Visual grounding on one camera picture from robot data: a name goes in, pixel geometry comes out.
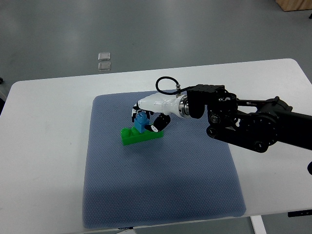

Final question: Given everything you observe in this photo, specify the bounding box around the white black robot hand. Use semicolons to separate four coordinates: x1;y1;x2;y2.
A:
132;93;190;133

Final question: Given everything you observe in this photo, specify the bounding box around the blue toy block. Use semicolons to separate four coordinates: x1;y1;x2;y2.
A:
134;112;150;134

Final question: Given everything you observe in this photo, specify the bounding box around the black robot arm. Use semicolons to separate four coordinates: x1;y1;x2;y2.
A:
174;83;312;153

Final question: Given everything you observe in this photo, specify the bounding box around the green four-stud toy block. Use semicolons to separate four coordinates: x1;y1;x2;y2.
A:
120;126;163;146

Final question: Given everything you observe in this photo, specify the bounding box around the grey-blue textured mat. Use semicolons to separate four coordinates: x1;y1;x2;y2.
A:
82;92;246;229

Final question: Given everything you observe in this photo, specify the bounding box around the upper metal floor plate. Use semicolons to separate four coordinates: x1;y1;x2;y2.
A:
98;52;111;61

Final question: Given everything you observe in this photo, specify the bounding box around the white table leg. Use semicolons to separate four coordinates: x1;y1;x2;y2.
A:
250;215;267;234

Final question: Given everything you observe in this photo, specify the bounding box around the wooden box corner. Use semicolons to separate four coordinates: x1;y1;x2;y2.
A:
275;0;312;12

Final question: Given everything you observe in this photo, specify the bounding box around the black table control panel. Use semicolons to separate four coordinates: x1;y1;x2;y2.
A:
288;209;312;217

